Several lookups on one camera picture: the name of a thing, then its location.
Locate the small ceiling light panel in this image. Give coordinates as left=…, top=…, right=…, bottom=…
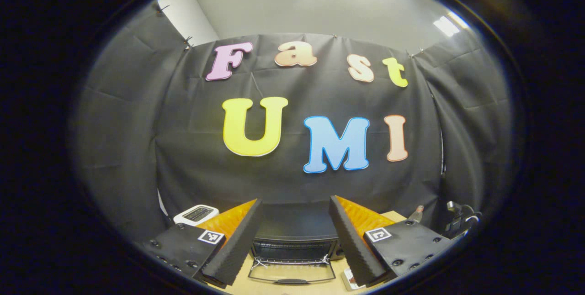
left=433, top=11, right=469, bottom=37

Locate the black backdrop cloth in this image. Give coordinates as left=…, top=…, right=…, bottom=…
left=73, top=0, right=512, bottom=241

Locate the black electric oven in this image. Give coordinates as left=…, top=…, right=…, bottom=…
left=247, top=204, right=348, bottom=285

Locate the white toaster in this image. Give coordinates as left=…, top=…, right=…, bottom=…
left=173, top=204, right=220, bottom=227

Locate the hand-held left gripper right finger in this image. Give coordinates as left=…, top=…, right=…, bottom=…
left=329, top=195, right=455, bottom=287

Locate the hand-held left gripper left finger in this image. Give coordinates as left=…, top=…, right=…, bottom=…
left=142, top=198, right=264, bottom=286

